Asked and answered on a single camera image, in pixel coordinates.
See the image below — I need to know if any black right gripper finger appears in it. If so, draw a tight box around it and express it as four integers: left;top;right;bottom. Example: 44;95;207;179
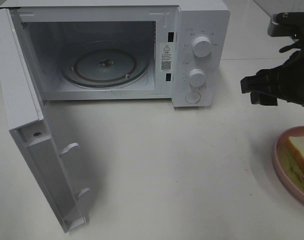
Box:
250;92;277;106
240;69;269;94

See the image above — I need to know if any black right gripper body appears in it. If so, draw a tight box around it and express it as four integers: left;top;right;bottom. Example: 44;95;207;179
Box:
266;39;304;107

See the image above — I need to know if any pink round plate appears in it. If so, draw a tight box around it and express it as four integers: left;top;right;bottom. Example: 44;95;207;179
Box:
273;125;304;205

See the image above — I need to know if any round white door button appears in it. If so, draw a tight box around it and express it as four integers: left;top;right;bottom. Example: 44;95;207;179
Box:
185;91;201;104

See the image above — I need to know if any white microwave door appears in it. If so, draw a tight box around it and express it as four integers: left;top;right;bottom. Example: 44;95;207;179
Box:
0;8;86;232

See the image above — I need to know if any lower white timer knob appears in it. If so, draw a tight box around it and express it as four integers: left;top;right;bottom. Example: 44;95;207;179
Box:
188;68;206;87

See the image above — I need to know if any upper white power knob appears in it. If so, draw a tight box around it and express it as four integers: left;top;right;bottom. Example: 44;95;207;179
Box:
192;35;213;58

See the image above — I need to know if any white microwave oven body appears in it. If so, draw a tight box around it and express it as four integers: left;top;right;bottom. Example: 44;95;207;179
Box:
0;0;230;108

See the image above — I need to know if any white warning label sticker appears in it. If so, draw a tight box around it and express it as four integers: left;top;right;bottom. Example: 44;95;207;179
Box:
159;42;176;73

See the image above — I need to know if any glass microwave turntable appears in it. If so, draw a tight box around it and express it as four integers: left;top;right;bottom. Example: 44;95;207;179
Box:
58;41;154;89

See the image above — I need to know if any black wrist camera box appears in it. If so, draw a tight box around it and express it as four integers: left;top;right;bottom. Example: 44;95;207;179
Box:
268;12;304;40

